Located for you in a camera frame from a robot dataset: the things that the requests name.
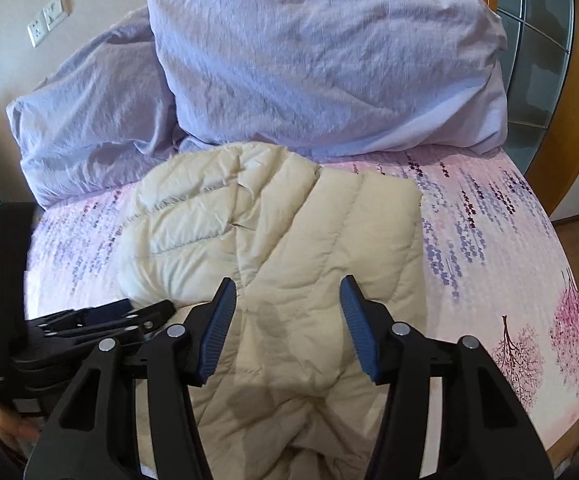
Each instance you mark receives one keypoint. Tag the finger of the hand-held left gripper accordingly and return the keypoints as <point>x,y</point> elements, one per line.
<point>139,321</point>
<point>84,316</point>

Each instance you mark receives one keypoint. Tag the right lavender pillow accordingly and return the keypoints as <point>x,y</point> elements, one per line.
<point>319,60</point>

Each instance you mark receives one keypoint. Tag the left lavender pillow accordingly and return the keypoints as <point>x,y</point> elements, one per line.
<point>89,125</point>

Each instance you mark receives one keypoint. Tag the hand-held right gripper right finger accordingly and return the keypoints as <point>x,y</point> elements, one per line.
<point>359,330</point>

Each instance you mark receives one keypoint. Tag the person's left hand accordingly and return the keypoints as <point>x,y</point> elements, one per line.
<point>16,432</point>

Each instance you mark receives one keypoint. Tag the cream quilted puffer jacket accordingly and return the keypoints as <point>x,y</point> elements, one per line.
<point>289,260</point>

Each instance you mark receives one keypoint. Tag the bed with pink floral sheet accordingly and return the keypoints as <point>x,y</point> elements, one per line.
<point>494,240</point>

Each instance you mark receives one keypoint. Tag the white wall socket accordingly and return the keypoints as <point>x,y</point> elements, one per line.
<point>55,10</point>
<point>36,31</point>

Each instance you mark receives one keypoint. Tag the lavender pillow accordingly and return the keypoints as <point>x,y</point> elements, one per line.
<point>89,125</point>
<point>319,60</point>

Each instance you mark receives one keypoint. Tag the frosted glass door panel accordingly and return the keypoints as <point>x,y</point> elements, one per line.
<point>534,35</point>

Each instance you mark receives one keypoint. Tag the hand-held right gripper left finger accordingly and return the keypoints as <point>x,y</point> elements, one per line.
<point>217,330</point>

